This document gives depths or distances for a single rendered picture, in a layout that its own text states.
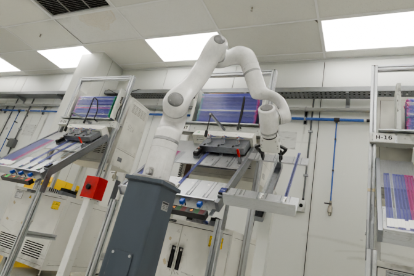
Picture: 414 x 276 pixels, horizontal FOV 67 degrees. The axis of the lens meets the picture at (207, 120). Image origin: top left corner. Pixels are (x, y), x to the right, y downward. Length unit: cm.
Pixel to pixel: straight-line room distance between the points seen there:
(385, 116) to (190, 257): 160
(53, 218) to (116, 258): 161
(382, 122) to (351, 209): 138
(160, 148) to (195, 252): 90
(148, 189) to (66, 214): 163
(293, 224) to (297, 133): 105
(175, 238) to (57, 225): 107
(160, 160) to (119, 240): 35
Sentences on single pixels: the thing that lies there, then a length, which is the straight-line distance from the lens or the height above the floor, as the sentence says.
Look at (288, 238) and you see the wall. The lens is 361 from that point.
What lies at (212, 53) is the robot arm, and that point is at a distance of 158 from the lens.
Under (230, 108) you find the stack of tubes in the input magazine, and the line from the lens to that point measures 246.
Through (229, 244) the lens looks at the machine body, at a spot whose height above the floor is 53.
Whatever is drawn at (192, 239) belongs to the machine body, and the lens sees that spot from 211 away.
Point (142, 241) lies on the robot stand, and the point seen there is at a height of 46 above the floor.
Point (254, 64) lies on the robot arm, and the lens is 163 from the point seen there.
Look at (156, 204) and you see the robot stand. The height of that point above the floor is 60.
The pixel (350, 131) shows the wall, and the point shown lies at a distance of 385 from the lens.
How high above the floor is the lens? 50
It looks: 21 degrees up
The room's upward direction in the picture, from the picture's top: 14 degrees clockwise
